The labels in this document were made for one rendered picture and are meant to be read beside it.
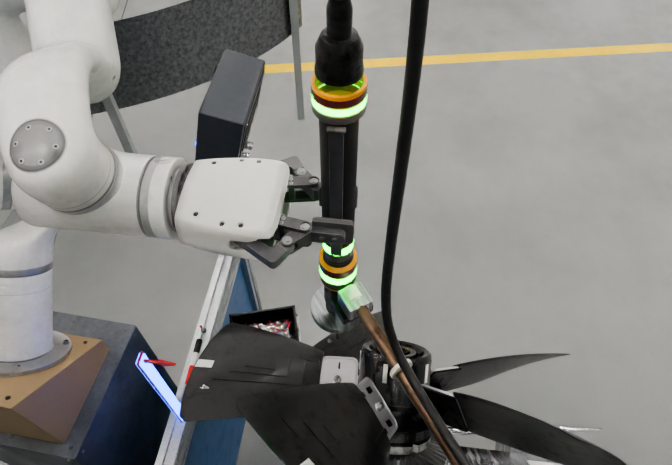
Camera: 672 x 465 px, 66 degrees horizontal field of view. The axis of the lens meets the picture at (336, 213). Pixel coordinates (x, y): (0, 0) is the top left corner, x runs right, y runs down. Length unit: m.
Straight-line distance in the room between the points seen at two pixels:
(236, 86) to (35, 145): 0.91
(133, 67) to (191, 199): 1.91
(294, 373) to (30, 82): 0.62
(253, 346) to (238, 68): 0.74
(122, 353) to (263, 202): 0.87
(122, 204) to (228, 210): 0.10
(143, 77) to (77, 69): 1.91
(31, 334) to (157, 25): 1.47
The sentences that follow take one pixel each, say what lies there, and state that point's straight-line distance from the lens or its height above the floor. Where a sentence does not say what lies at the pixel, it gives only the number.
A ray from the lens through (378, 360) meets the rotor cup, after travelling 0.87.
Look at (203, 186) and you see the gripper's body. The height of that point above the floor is 1.68.
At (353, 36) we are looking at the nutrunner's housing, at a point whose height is 1.85.
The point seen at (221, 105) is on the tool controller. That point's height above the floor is 1.24.
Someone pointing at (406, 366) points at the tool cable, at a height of 1.56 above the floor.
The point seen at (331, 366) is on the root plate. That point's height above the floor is 1.19.
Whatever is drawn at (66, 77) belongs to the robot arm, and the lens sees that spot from 0.53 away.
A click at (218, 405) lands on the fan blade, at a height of 1.19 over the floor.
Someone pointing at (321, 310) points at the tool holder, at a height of 1.46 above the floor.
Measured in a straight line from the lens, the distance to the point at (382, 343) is 0.57.
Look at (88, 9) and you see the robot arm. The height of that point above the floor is 1.75.
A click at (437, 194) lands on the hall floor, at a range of 2.75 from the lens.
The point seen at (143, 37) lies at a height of 0.86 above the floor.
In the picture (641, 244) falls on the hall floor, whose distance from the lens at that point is 2.91.
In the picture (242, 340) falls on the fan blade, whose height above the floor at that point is 1.15.
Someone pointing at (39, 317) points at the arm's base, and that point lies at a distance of 1.19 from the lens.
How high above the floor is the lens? 2.06
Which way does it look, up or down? 52 degrees down
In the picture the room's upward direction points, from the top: straight up
